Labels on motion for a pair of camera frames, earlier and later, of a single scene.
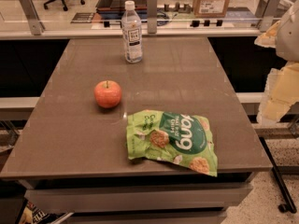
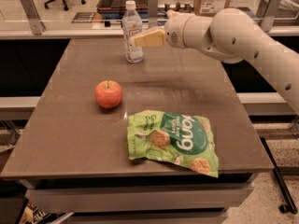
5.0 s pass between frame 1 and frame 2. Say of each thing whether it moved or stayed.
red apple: stayed
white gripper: moved
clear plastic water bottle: stayed
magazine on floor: stayed
